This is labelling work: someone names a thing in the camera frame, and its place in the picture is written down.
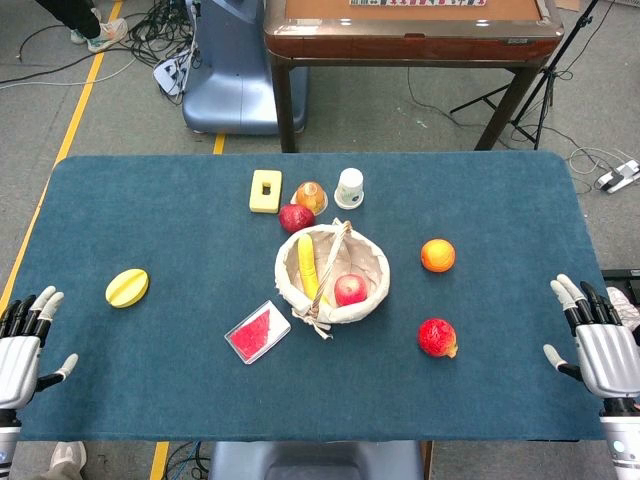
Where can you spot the black tripod stand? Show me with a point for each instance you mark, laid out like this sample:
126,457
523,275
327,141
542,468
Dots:
545,85

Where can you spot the watermelon slice in clear box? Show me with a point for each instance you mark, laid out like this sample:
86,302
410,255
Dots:
257,332

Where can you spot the pink white sneaker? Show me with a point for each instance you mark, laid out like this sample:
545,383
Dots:
624,306

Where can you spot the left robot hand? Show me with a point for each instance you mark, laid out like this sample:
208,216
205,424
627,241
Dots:
17,361

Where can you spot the grey robot body base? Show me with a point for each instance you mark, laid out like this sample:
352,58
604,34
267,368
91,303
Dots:
315,461

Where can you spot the blue table cloth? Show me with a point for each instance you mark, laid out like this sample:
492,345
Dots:
150,380

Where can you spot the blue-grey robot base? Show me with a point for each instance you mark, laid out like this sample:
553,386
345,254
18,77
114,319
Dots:
240,75

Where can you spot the yellow banana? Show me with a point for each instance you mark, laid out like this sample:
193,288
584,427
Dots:
307,265

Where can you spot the white fabric-lined wicker basket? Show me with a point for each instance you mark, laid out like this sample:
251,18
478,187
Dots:
350,265

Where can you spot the white yogurt cup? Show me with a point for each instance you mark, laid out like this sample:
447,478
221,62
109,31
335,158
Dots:
349,188

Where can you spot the orange fruit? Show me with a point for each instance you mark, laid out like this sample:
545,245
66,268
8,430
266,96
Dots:
438,255

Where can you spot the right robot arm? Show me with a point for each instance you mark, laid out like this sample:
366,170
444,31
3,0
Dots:
622,437

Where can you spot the orange jelly cup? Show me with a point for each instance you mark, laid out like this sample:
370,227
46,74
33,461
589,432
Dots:
311,196

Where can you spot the person's sneaker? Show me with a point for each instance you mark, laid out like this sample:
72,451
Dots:
107,34

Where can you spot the brown mahjong table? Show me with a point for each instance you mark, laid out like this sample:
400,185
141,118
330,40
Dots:
415,37

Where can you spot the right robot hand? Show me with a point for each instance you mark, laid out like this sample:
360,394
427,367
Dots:
606,356

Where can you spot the yellow rectangular block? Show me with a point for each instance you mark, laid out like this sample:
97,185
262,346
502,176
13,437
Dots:
265,191

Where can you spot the red pomegranate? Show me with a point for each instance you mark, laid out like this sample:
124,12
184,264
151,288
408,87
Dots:
437,338

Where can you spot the yellow starfruit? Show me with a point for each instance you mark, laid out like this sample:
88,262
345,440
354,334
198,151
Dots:
127,288

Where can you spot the white power strip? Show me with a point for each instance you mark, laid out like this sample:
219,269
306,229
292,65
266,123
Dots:
170,75
618,176

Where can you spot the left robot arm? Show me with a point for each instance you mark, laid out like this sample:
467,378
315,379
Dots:
6,440

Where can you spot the dark red round fruit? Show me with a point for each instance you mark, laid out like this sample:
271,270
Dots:
296,218

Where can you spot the red apple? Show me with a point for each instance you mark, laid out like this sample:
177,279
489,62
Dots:
350,290

